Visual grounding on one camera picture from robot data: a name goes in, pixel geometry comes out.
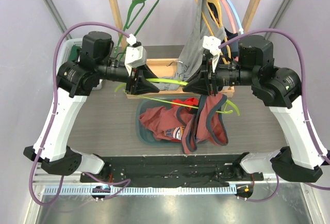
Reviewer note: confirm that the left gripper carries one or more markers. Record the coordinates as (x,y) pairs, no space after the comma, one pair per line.
(141,86)

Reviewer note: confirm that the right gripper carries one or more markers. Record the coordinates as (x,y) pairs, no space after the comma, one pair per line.
(210,80)

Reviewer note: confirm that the red tank top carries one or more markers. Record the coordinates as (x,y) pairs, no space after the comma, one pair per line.
(188,103)

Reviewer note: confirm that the grey tank top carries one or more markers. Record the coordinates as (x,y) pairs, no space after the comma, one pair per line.
(192,53)

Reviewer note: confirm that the maroon graphic tank top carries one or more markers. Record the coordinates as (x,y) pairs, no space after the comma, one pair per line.
(188,125)

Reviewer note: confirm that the yellow hanger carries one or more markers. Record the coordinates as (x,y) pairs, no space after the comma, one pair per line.
(215,11)

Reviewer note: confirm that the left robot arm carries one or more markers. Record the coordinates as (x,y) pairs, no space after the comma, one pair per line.
(51,149)

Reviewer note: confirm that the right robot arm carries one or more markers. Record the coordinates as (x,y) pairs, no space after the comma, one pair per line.
(282,90)

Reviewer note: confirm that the light blue hanger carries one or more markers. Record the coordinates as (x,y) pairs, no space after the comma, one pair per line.
(238,23)

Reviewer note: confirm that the pink hanger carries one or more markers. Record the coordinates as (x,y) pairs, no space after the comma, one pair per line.
(230,16)

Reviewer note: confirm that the teal plastic tub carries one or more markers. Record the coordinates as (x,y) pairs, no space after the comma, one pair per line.
(147,136)

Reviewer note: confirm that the green folded shirt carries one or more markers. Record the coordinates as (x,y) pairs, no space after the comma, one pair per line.
(74,53)

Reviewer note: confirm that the white plastic basket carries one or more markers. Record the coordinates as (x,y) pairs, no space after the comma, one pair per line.
(68,51)

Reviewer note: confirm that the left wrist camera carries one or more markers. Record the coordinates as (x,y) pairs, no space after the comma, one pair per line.
(135,54)

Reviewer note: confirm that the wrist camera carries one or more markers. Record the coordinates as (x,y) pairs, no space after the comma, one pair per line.
(135,54)
(212,44)

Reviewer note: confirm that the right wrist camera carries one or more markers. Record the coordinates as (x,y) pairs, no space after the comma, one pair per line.
(212,44)

